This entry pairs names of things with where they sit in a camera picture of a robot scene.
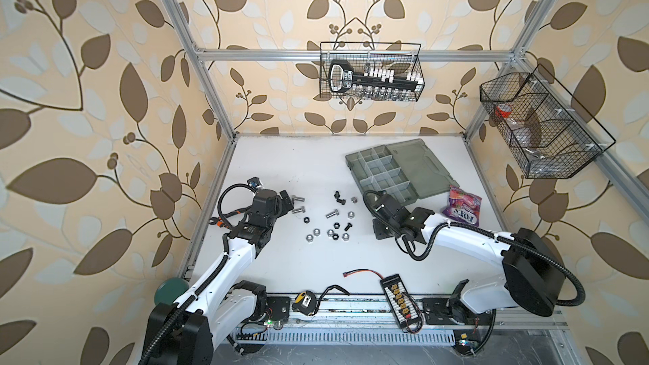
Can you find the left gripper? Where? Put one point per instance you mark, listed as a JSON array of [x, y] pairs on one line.
[[282, 209]]

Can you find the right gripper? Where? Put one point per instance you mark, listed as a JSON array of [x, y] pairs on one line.
[[376, 227]]

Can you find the grey compartment organizer box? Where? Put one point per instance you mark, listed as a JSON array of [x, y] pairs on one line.
[[408, 171]]

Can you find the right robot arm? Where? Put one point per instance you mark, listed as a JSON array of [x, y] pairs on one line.
[[530, 275]]

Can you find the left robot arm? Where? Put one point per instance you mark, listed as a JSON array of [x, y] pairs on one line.
[[189, 330]]

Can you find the black charger board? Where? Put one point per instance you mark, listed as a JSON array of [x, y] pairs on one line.
[[407, 314]]

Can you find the pink candy bag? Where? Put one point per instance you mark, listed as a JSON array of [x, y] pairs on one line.
[[463, 206]]

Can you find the yellow black tape measure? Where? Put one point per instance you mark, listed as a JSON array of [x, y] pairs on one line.
[[305, 303]]

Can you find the green lid jar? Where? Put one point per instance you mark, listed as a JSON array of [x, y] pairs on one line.
[[170, 290]]

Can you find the socket set holder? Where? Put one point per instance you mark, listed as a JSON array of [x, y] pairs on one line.
[[342, 77]]

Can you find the center wire basket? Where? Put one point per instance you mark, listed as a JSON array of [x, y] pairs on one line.
[[398, 56]]

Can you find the wire basket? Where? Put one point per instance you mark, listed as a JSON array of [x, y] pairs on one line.
[[551, 133], [398, 56]]

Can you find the right wire basket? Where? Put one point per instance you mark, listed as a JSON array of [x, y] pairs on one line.
[[551, 133]]

